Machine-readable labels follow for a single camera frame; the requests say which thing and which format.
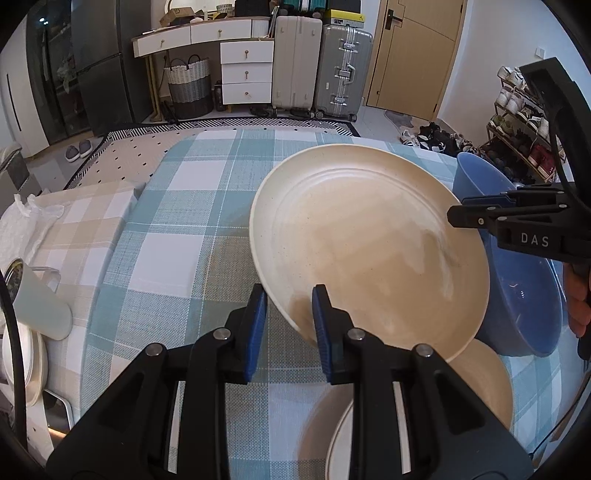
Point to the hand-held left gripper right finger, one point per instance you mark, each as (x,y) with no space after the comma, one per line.
(323,332)

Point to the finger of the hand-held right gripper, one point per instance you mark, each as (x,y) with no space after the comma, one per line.
(485,200)
(475,216)

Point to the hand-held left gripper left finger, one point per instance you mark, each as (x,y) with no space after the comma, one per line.
(255,332)

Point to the dark blue bowl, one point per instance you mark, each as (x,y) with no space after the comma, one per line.
(521,295)

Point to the cream round plate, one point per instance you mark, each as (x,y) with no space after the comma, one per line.
(485,392)
(369,230)
(314,438)

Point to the person's right hand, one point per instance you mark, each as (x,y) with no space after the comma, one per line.
(581,309)

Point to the metal shoe rack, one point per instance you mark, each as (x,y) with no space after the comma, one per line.
(496,134)

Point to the pile of dark sneakers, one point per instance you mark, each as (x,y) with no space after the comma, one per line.
(438,138)

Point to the grey door mat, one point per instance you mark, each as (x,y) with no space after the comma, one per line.
(401,121)

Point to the teal checked tablecloth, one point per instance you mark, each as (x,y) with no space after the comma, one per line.
(184,230)

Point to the tan wooden door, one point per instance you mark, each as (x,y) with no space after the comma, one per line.
(415,55)

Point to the silver suitcase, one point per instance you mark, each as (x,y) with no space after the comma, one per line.
(344,74)

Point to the beige checked cloth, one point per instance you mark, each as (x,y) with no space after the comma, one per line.
(87,217)

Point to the pale mug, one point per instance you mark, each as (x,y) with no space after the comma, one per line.
(41,304)

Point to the dotted rug with striped border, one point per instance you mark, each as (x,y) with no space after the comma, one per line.
(124,152)

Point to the yellow and black shoe box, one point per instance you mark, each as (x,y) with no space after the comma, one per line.
(344,17)

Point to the white round object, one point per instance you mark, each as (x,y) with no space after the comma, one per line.
(25,364)

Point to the beige suitcase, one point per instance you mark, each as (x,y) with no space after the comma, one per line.
(295,64)

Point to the dark bottle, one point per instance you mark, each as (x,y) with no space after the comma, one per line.
(219,96)

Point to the grey slipper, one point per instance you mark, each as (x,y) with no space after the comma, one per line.
(86,147)
(72,153)

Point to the woven laundry basket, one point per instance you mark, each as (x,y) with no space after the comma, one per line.
(189,87)

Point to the white plastic bag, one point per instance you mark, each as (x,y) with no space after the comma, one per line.
(32,207)

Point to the teal suitcase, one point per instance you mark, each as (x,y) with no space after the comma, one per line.
(304,5)

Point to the white dressing table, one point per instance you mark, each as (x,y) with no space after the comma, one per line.
(231,60)

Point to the black storage box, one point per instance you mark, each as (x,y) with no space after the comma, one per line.
(253,8)

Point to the dark grey fridge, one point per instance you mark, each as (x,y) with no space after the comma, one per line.
(104,69)

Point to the dark glass cabinet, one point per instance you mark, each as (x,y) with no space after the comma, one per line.
(53,78)

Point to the small open cardboard box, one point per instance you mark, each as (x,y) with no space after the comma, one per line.
(176,17)

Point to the white tall cabinet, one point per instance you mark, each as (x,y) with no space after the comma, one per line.
(18,92)

